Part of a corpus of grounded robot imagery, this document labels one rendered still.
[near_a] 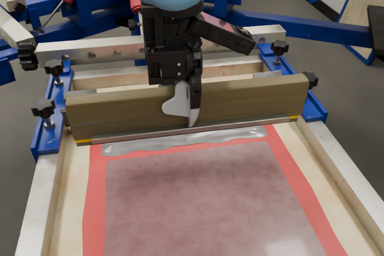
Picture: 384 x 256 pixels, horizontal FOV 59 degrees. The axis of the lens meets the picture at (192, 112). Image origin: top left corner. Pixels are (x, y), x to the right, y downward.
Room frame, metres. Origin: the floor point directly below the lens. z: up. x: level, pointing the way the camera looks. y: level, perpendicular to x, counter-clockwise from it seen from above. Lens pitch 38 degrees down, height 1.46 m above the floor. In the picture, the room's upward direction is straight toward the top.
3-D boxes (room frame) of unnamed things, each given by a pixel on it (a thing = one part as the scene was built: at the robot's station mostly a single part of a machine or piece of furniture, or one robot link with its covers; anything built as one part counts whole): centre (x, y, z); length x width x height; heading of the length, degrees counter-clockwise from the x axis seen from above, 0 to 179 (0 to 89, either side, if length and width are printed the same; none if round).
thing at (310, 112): (0.71, -0.24, 0.98); 0.30 x 0.05 x 0.07; 10
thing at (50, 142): (0.61, 0.31, 0.98); 0.30 x 0.05 x 0.07; 10
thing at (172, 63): (0.46, 0.03, 1.23); 0.09 x 0.08 x 0.12; 100
